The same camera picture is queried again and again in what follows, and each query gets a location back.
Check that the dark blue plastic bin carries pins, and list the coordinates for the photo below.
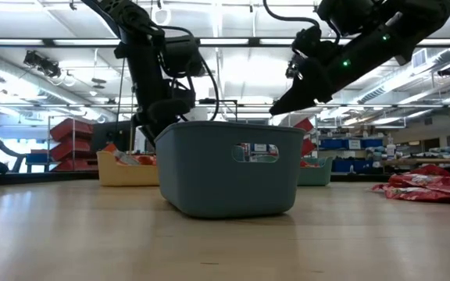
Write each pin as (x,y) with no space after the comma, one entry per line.
(209,175)

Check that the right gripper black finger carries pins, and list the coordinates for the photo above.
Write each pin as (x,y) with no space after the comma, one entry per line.
(303,102)
(297,93)

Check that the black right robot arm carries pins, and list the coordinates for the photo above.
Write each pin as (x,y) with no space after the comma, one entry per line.
(385,31)

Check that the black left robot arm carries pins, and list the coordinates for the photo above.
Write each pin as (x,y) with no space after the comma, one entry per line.
(139,58)

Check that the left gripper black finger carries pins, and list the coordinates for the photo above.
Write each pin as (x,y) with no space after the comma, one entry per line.
(150,134)

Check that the red KitKat bar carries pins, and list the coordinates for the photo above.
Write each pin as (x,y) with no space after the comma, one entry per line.
(310,164)

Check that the green plastic bin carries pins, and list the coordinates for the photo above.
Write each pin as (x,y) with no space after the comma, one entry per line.
(316,175)

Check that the wooden workbench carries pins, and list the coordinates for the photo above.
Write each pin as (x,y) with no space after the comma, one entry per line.
(428,161)

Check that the white bottle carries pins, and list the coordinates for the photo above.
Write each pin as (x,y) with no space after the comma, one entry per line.
(391,150)

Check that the red storage bin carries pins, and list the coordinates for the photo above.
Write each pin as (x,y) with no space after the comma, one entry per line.
(63,166)
(70,129)
(70,149)
(308,147)

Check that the blue white box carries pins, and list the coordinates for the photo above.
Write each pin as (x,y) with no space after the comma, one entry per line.
(260,147)

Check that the black ceiling dome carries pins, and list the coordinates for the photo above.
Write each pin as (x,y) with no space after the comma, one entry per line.
(447,71)

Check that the black ceiling projector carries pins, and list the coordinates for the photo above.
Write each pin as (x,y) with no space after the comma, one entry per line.
(41,64)

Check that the yellow plastic bin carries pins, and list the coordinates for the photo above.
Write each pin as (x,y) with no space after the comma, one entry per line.
(127,175)

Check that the black flat screen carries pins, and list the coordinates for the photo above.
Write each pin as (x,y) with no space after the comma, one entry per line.
(104,134)

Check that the shelf with blue bins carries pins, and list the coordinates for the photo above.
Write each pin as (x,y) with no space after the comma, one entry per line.
(346,144)

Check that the white air vent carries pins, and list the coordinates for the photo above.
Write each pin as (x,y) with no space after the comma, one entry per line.
(419,58)

